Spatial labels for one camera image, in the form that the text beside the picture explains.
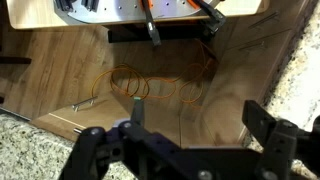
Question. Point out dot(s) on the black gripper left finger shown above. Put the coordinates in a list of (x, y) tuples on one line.
[(137, 113)]

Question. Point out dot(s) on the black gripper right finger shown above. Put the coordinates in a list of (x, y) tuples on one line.
[(278, 143)]

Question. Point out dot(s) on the light wooden table board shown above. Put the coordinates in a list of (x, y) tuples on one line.
[(33, 13)]

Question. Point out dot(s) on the black table frame beam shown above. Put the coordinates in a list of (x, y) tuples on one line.
[(133, 35)]

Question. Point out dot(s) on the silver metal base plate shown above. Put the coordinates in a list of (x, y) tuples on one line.
[(116, 10)]

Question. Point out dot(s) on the black metal bracket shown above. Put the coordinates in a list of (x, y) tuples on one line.
[(65, 5), (90, 4)]

